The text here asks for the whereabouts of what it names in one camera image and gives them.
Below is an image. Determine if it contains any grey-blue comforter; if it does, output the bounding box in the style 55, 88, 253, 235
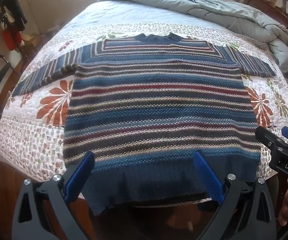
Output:
96, 0, 288, 88

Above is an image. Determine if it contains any dark wooden headboard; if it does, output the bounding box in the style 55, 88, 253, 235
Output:
242, 0, 288, 85

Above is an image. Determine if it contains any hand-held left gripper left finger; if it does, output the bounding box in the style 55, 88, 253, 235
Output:
11, 151, 96, 240

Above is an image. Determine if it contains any blue striped knit sweater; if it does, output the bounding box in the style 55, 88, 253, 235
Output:
10, 33, 275, 217

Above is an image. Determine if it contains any floral quilted bedspread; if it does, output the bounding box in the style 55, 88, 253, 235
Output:
0, 0, 288, 208

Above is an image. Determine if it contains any person's right hand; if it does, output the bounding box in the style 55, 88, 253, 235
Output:
279, 179, 288, 227

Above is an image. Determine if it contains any dark hanging garment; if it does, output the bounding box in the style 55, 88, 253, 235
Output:
0, 0, 28, 32

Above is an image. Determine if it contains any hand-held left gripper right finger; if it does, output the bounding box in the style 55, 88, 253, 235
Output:
193, 150, 277, 240

